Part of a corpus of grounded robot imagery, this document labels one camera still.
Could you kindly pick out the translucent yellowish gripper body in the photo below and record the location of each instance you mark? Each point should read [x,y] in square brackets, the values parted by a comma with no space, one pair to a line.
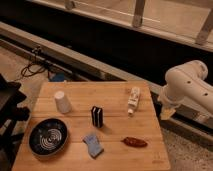
[166,113]

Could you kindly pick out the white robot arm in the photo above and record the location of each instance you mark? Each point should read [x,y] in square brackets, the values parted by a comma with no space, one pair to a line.
[185,80]

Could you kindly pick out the black white striped eraser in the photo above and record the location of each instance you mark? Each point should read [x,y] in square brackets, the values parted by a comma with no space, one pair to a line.
[97,116]

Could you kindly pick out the white tube bottle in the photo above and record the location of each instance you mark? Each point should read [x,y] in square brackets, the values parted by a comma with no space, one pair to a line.
[133,100]

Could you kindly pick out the wooden cutting board table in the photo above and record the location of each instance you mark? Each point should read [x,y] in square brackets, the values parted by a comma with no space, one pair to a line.
[112,97]

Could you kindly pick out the blue object on floor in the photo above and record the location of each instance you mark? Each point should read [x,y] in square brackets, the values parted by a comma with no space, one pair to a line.
[57,78]

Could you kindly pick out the black bowl with white spiral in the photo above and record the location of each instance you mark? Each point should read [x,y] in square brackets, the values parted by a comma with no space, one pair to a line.
[48,137]

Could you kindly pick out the black tripod stand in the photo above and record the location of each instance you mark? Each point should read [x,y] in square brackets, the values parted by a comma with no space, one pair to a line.
[10,97]

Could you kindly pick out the metal railing frame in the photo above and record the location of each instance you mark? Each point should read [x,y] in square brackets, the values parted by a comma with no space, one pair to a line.
[189,22]

